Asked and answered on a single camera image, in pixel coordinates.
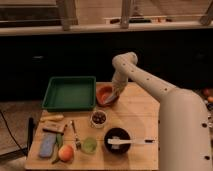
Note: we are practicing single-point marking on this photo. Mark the grey towel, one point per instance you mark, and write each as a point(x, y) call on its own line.
point(110, 98)

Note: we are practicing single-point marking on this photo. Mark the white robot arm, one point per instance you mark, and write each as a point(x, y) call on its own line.
point(184, 135)

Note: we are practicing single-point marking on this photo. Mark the red bowl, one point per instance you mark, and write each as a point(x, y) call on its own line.
point(102, 92)

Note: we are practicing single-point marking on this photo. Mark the dark brown bowl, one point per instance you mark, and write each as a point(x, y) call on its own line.
point(122, 134)

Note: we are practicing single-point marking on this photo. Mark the white item in dark bowl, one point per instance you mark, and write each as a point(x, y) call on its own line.
point(114, 146)

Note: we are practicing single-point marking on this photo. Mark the white cup of grapes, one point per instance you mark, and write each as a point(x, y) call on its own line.
point(98, 119)

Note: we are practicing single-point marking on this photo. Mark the green plastic tray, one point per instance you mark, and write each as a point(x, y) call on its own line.
point(70, 93)

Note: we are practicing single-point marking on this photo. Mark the green plastic cup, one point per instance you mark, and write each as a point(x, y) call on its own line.
point(89, 145)

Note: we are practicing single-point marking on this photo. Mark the metal fork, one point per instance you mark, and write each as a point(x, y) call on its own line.
point(77, 140)

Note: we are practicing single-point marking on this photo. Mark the brown wooden brush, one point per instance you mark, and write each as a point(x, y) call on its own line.
point(54, 127)

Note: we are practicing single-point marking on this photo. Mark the green bean pod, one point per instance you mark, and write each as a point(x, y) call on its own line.
point(59, 143)

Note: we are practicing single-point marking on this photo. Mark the orange peach fruit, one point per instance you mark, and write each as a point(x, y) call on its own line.
point(66, 153)

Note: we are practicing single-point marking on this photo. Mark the blue sponge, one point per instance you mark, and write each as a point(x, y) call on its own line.
point(47, 145)

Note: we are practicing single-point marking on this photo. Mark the white spatula black handle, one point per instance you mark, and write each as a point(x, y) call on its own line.
point(131, 141)

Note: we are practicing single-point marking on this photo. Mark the black table edge handle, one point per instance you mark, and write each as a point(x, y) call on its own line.
point(31, 126)

